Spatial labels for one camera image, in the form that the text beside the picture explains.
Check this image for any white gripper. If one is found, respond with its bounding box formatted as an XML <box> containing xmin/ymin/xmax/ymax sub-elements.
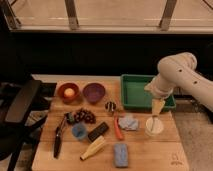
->
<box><xmin>144</xmin><ymin>78</ymin><xmax>173</xmax><ymax>116</ymax></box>

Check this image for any black eraser block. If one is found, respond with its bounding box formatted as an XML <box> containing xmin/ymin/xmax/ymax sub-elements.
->
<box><xmin>88</xmin><ymin>122</ymin><xmax>109</xmax><ymax>142</ymax></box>

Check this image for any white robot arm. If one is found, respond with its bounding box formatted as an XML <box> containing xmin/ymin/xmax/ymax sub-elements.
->
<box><xmin>145</xmin><ymin>52</ymin><xmax>213</xmax><ymax>113</ymax></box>

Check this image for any white cup with utensil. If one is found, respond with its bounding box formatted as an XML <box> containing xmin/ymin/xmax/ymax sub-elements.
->
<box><xmin>145</xmin><ymin>116</ymin><xmax>164</xmax><ymax>136</ymax></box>

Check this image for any blue plastic cup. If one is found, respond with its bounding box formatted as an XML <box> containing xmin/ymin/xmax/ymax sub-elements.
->
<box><xmin>72</xmin><ymin>123</ymin><xmax>87</xmax><ymax>140</ymax></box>

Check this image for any green plastic tray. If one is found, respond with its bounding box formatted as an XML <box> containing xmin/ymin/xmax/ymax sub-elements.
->
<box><xmin>120</xmin><ymin>73</ymin><xmax>177</xmax><ymax>112</ymax></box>

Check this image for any crumpled blue grey cloth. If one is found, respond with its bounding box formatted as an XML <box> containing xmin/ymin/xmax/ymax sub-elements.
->
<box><xmin>118</xmin><ymin>115</ymin><xmax>139</xmax><ymax>131</ymax></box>

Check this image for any orange carrot toy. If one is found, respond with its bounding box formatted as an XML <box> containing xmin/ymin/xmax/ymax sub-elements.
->
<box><xmin>114</xmin><ymin>116</ymin><xmax>124</xmax><ymax>140</ymax></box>

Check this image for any striped black white ball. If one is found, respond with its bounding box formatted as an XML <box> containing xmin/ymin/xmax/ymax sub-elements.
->
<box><xmin>105</xmin><ymin>101</ymin><xmax>116</xmax><ymax>113</ymax></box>

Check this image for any purple bowl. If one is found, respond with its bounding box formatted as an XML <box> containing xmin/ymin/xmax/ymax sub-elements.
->
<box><xmin>83</xmin><ymin>83</ymin><xmax>105</xmax><ymax>104</ymax></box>

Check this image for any blue sponge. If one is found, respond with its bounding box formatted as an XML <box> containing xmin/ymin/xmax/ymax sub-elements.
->
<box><xmin>114</xmin><ymin>143</ymin><xmax>128</xmax><ymax>168</ymax></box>

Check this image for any dark purple grape bunch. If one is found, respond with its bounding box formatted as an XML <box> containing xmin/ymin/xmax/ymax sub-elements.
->
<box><xmin>74</xmin><ymin>108</ymin><xmax>96</xmax><ymax>124</ymax></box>

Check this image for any small green black object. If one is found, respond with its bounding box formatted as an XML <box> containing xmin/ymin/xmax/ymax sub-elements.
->
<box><xmin>65</xmin><ymin>113</ymin><xmax>75</xmax><ymax>125</ymax></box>

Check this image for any orange ball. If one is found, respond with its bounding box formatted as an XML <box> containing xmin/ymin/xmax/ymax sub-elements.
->
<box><xmin>64</xmin><ymin>88</ymin><xmax>75</xmax><ymax>98</ymax></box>

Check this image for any red bowl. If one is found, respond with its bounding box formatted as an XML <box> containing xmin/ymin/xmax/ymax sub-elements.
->
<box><xmin>57</xmin><ymin>83</ymin><xmax>79</xmax><ymax>103</ymax></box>

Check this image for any black office chair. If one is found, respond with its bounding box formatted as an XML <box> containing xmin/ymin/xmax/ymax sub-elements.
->
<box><xmin>0</xmin><ymin>80</ymin><xmax>56</xmax><ymax>171</ymax></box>

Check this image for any black handled tool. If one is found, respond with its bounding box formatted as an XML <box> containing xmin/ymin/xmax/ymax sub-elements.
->
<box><xmin>53</xmin><ymin>116</ymin><xmax>66</xmax><ymax>158</ymax></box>

